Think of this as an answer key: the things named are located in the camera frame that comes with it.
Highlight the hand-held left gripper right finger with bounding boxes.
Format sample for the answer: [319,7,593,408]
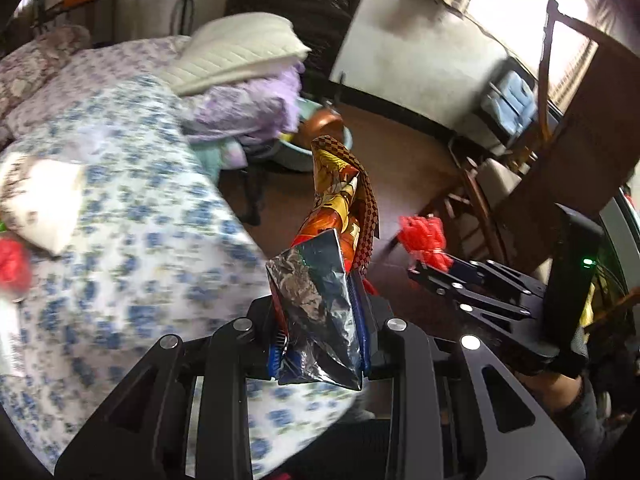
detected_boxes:
[349,270,587,480]

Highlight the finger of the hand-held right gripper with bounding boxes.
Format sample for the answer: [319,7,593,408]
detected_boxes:
[424,284,547,347]
[406,259,547,302]

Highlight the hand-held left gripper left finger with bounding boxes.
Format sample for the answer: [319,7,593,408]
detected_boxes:
[54,296,290,480]

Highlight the foil snack bag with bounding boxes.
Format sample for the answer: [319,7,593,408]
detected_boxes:
[265,135,381,392]

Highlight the red wrapper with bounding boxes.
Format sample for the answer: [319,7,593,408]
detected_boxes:
[0,239,32,294]
[397,213,454,272]

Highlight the person's right forearm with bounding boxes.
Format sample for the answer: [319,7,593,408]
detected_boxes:
[520,374,603,458]

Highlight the wooden chair with cushion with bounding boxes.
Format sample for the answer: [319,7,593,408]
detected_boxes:
[420,135,532,267]

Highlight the wooden table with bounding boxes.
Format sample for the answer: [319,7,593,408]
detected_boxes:
[495,0,640,281]

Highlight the light blue packs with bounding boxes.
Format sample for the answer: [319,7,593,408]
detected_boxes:
[481,69,539,134]

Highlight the blue floral blanket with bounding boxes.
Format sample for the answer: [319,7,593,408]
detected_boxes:
[0,75,371,479]

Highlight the blue wash basin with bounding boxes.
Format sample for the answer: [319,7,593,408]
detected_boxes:
[272,120,353,174]

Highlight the mint green cloth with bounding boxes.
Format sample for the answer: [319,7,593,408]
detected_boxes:
[194,139,247,182]

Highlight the copper pot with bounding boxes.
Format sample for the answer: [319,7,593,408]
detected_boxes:
[295,107,346,148]

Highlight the lilac cloth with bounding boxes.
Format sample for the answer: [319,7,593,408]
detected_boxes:
[182,62,306,143]

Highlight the white paper packet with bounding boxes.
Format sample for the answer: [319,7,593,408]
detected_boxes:
[0,152,87,256]

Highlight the cream quilted pillow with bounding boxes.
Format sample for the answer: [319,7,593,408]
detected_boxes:
[155,12,313,97]

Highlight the purple floral bedsheet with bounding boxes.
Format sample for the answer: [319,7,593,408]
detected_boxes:
[0,35,201,141]

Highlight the pink floral rolled quilt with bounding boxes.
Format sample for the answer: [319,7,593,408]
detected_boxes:
[0,25,93,116]

